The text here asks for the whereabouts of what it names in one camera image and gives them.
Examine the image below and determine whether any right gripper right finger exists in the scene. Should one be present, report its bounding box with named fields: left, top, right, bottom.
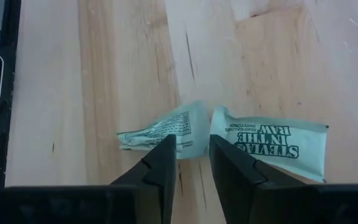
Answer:
left=209, top=134, right=323, bottom=224

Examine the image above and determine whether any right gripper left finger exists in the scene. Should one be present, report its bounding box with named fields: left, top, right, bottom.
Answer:
left=110, top=134, right=178, bottom=224

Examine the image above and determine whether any black metal table frame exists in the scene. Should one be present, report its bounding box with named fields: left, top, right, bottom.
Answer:
left=0, top=0, right=22, bottom=200

